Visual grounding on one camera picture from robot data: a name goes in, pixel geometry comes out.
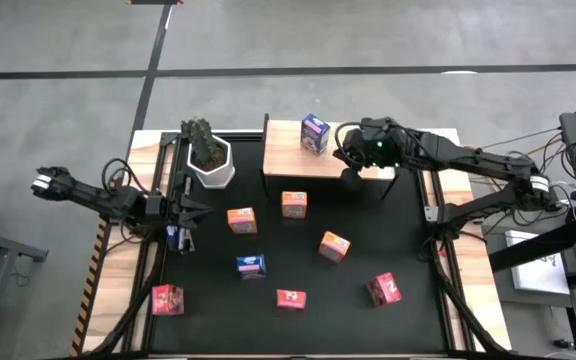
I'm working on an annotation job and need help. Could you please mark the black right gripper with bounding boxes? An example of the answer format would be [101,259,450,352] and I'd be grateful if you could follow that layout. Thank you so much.
[339,116,409,194]

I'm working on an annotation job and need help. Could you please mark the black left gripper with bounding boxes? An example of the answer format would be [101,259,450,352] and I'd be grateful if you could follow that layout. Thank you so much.
[145,172,215,230]

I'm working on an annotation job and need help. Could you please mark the orange cereal box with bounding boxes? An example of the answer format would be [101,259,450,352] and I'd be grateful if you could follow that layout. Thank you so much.
[280,190,309,220]
[317,230,352,264]
[226,206,259,235]

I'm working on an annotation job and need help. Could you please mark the red Froot Loops cereal box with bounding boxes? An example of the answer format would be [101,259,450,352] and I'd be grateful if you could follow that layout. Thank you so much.
[150,284,186,317]
[275,288,308,312]
[365,271,403,308]

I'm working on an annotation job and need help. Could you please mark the wooden shelf with black legs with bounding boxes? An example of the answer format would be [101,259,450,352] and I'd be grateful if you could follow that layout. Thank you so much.
[261,112,400,201]

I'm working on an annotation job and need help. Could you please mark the white hexagonal plant pot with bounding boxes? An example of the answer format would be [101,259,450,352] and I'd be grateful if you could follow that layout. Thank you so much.
[186,134,237,190]

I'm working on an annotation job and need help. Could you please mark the black table mat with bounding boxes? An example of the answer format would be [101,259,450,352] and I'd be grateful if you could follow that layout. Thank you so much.
[150,137,449,355]

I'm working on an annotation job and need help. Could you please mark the yellow black hazard tape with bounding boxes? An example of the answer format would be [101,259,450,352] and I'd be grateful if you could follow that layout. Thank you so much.
[70,218,110,357]

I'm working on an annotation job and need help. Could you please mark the black beam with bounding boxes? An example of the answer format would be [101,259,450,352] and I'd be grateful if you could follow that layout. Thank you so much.
[487,217,576,274]

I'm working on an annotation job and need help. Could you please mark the white board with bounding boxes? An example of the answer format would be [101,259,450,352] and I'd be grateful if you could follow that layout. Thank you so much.
[504,228,572,296]

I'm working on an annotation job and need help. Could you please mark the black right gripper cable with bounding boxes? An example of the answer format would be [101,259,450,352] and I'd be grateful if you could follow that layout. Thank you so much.
[334,121,365,169]

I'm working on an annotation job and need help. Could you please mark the black aluminium table frame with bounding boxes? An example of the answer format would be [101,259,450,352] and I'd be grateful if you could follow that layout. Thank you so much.
[75,129,512,360]

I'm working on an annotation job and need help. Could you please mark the yellow cable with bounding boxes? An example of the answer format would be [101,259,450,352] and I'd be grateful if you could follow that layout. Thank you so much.
[526,135,565,157]

